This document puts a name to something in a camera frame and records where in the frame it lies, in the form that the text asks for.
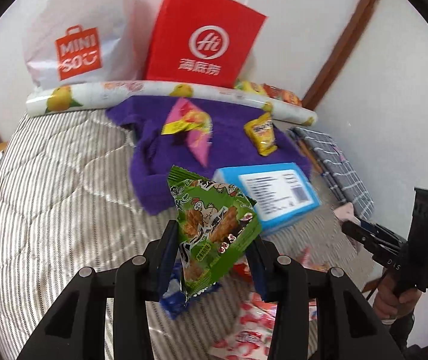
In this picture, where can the pink yellow snack packet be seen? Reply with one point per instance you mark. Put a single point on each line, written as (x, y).
(196, 125)

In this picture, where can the green chicken snack packet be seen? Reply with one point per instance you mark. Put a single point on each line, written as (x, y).
(217, 222)

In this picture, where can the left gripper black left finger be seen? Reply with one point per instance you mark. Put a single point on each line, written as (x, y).
(74, 325)

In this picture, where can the brown wooden door frame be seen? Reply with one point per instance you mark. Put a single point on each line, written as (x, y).
(341, 52)

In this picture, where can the purple towel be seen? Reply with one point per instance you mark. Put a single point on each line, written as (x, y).
(155, 153)

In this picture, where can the red Haidilao paper bag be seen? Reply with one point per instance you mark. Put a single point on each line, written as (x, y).
(202, 41)

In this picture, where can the blue snack packet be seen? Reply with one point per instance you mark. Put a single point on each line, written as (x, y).
(173, 301)

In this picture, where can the person's right hand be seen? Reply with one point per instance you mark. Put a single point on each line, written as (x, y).
(389, 306)

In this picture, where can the red white lychee snack packet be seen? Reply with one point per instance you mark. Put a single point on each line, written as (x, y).
(251, 335)

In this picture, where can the small red snack packet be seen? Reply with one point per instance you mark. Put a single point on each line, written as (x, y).
(242, 270)

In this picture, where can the rolled duck print mat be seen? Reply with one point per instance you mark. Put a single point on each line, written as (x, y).
(101, 95)

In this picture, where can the red orange chips bag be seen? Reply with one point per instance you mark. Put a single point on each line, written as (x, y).
(282, 95)

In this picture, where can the small yellow snack packet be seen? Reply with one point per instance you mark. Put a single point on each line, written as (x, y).
(261, 133)

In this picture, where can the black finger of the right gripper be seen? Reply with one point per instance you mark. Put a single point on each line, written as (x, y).
(375, 238)

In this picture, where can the white Miniso plastic bag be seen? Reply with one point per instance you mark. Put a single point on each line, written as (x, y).
(77, 41)

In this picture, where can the yellow chips bag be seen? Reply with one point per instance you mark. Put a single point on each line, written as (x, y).
(250, 87)

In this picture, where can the pink candy packet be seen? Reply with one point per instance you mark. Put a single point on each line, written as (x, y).
(346, 213)

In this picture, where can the blue tissue pack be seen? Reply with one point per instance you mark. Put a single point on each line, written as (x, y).
(282, 193)

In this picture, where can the grey checked folded cloth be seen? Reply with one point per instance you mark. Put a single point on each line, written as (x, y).
(337, 171)

